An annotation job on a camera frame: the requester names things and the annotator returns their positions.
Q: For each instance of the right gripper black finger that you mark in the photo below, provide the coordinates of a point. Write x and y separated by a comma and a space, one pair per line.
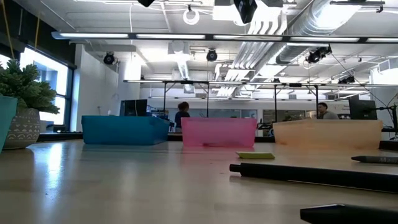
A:
245, 9

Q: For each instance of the yellow eraser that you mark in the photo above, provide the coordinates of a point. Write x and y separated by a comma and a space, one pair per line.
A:
255, 155

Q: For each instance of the black pen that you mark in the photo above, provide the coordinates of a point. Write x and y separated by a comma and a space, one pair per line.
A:
342, 180
348, 214

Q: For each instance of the round black ceiling spotlight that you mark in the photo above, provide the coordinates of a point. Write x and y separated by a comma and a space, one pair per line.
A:
109, 58
211, 56

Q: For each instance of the long ceiling light strip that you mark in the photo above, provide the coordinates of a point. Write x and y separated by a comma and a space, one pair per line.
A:
93, 35

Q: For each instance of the black track light cluster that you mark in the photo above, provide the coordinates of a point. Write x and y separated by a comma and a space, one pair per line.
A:
346, 80
317, 55

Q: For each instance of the black monitor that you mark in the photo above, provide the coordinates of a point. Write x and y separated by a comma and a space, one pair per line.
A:
133, 108
362, 109

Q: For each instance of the person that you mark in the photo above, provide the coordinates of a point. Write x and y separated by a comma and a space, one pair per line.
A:
183, 107
323, 109

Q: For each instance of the pink plastic bin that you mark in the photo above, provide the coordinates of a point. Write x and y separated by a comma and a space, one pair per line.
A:
217, 132

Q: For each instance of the blue plastic bin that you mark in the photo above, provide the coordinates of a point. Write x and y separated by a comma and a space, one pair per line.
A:
124, 130

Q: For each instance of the orange plastic bin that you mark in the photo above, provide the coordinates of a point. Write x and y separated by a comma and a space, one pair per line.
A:
326, 133

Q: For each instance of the green succulent in patterned pot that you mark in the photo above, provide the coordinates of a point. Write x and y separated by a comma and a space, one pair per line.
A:
25, 124

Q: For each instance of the green plastic bin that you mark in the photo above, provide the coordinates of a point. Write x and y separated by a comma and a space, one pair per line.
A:
7, 121

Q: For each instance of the black metal rig frame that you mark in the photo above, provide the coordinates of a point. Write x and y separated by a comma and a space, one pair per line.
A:
186, 82

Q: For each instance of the window with dark frame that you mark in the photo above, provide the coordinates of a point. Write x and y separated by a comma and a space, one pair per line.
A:
46, 81

